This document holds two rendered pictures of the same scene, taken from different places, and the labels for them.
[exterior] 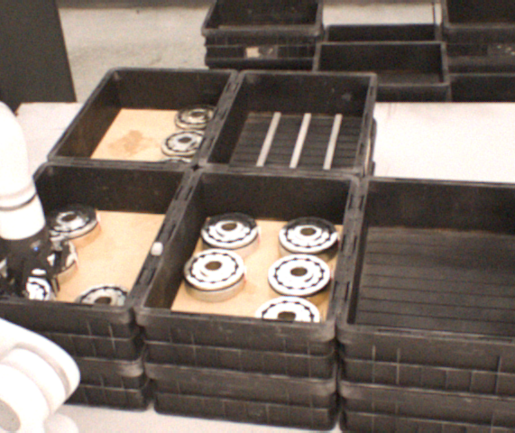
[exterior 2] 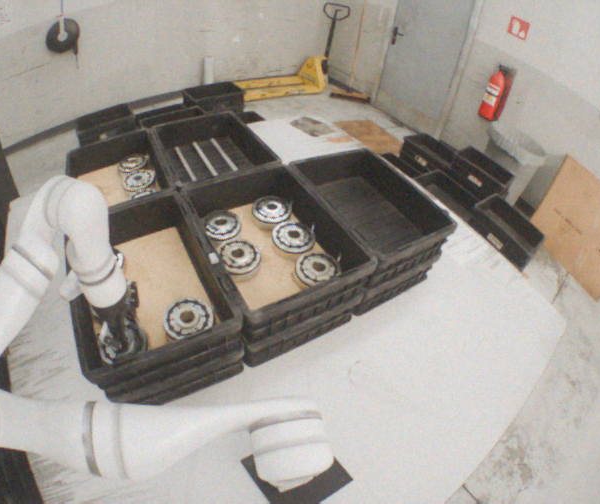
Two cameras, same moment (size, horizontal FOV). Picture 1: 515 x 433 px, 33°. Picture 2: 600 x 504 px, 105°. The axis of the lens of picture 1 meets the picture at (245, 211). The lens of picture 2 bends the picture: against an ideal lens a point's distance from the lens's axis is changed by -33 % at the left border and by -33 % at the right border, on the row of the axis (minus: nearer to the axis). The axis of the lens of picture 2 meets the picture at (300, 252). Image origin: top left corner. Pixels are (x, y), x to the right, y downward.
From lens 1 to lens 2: 92 cm
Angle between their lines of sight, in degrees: 41
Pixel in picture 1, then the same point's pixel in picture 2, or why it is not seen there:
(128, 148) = not seen: hidden behind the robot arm
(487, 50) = (212, 107)
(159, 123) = (106, 176)
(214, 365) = (295, 321)
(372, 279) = not seen: hidden behind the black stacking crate
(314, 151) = (215, 160)
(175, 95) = (110, 155)
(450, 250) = (339, 192)
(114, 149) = not seen: hidden behind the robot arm
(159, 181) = (153, 208)
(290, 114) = (182, 145)
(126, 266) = (166, 279)
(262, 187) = (227, 187)
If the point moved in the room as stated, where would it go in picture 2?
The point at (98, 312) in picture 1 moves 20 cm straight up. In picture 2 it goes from (220, 332) to (210, 246)
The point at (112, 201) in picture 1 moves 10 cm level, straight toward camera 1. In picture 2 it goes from (120, 236) to (142, 256)
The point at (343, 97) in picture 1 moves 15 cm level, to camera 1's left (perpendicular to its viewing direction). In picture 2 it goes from (213, 128) to (176, 141)
